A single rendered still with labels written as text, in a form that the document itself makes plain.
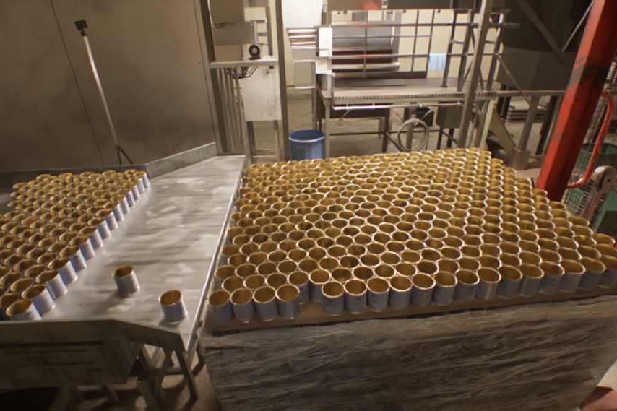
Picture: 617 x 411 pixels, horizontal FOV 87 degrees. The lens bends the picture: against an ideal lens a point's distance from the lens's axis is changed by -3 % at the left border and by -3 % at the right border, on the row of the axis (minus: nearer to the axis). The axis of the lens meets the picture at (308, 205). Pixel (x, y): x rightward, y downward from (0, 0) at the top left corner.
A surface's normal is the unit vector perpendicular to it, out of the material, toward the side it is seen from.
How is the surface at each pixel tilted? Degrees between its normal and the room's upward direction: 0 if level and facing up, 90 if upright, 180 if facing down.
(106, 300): 0
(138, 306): 0
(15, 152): 90
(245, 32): 90
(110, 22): 90
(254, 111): 90
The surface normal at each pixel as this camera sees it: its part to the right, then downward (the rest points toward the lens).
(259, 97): 0.05, 0.49
